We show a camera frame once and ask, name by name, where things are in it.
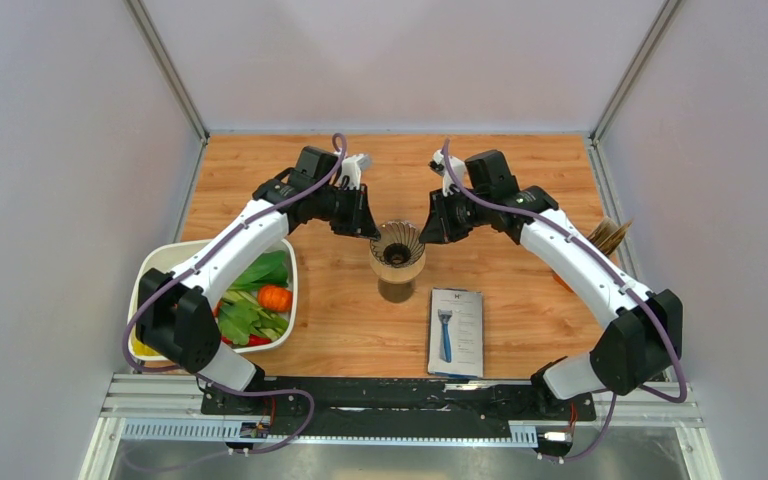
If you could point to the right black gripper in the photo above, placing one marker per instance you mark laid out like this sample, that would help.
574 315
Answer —
438 228

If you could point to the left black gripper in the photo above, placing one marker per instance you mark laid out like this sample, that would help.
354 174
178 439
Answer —
361 221

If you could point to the glass ribbed coffee dripper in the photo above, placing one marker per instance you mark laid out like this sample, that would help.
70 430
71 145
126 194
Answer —
398 245

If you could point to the round wooden dripper stand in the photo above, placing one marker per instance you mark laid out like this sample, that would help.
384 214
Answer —
399 274

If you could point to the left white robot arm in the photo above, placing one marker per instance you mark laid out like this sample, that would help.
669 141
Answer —
174 314

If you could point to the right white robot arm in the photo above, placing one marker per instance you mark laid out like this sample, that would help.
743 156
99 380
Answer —
641 329

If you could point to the orange coffee filter box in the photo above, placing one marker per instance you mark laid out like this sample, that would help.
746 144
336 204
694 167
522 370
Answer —
608 235

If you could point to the razor retail package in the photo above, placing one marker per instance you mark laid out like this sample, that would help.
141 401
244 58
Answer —
456 333

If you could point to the green bok choy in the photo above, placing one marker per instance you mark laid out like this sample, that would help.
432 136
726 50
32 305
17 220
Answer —
269 269

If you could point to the orange toy pumpkin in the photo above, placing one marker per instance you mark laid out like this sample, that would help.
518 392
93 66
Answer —
275 298

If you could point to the green leafy vegetable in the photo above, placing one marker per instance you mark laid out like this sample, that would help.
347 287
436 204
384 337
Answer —
239 320

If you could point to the red chili pepper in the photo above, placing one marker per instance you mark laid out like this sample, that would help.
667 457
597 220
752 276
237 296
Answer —
250 341

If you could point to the white vegetable tray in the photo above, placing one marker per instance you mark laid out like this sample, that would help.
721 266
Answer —
168 256

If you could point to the yellow toy cabbage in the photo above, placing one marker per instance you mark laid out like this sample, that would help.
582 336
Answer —
142 351

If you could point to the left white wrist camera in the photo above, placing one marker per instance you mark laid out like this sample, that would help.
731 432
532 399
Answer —
349 175

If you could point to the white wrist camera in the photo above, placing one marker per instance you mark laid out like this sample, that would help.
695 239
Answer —
452 171
349 175

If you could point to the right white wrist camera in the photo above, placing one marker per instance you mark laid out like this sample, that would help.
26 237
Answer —
452 171

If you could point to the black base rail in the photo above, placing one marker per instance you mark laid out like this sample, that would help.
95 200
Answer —
411 409

